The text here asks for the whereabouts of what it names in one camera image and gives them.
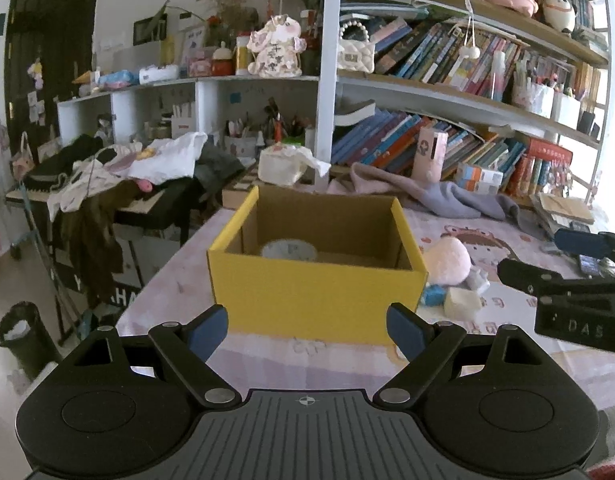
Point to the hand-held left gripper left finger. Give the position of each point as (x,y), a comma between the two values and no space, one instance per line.
(210,332)

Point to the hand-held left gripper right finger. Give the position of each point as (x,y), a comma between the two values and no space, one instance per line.
(405,332)

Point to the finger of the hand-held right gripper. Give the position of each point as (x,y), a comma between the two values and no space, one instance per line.
(522,275)
(582,242)

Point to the small white staple box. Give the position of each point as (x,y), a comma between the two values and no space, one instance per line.
(462,304)

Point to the pink plush toy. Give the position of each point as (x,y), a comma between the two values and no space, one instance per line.
(447,260)

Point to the yellow cardboard box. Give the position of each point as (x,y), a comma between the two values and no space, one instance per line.
(307,300)

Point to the stack of notebooks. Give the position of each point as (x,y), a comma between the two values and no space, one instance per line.
(562,207)

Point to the small blue object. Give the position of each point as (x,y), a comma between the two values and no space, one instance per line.
(434,295)

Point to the pink printed tablecloth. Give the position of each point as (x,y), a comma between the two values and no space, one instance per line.
(177,280)

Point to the row of red books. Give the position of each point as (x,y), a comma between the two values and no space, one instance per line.
(537,165)

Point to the stack of small boxes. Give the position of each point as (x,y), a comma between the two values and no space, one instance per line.
(480,177)

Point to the pink grey fleece cloth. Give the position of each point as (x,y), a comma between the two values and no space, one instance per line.
(437,195)

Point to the white pen holder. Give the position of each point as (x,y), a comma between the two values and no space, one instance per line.
(535,102)
(568,110)

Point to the wooden chessboard box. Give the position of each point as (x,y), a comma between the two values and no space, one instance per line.
(237,192)

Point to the tall pink carton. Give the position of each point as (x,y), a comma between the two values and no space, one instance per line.
(430,155)

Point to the pile of clothes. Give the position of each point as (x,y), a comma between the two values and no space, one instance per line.
(162,160)

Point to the white tissue roll pack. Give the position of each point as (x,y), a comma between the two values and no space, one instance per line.
(282,167)

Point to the black trash bin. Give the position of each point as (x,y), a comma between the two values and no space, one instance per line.
(27,350)

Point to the row of blue books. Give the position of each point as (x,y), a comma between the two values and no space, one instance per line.
(377,135)

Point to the cluster of pens and brushes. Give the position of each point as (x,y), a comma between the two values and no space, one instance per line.
(282,120)

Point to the thick black white book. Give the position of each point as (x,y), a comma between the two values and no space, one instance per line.
(355,112)

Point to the white cubby shelf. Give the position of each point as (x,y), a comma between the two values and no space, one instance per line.
(207,105)

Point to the panda plush toy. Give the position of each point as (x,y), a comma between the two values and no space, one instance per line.
(560,10)

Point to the row of dark books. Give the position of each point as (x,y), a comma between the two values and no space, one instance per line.
(585,7)

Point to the row of colourful books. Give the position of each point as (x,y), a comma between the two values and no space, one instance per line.
(437,50)

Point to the white quilted handbag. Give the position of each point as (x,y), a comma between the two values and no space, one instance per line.
(355,55)

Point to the white bookshelf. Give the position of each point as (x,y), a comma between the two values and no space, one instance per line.
(326,60)

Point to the white cat figurine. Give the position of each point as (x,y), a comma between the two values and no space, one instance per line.
(275,50)

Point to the dried flower bouquet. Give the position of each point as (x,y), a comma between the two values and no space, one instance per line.
(227,5)

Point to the dark door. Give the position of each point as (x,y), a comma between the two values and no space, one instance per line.
(52,35)

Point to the black picture frame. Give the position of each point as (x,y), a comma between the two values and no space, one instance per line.
(148,29)

